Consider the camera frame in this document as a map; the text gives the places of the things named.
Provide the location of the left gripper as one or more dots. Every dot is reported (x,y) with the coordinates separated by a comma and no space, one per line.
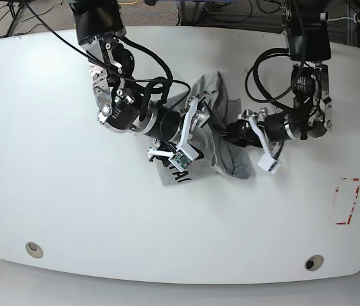
(258,129)

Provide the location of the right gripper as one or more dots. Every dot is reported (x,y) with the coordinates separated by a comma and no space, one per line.
(173,129)

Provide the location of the grey t-shirt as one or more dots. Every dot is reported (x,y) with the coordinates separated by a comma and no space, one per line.
(219,156)

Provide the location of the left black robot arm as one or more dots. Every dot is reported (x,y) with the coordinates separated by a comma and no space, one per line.
(305,106)

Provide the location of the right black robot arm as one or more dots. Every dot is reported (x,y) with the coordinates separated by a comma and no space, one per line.
(126,104)

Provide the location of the red tape rectangle marking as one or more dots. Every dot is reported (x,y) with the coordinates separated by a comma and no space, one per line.
(346,194)

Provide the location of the right table grommet hole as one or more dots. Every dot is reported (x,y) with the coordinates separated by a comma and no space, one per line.
(314,263)

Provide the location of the table grommet hole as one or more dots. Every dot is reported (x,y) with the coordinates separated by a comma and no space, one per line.
(314,263)
(34,250)

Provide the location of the left table grommet hole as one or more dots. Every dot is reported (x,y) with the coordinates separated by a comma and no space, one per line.
(34,250)

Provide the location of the black tripod stand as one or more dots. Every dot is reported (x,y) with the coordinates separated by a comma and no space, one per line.
(11,16)

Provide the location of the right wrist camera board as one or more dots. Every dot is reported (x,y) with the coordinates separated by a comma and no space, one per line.
(180,161)

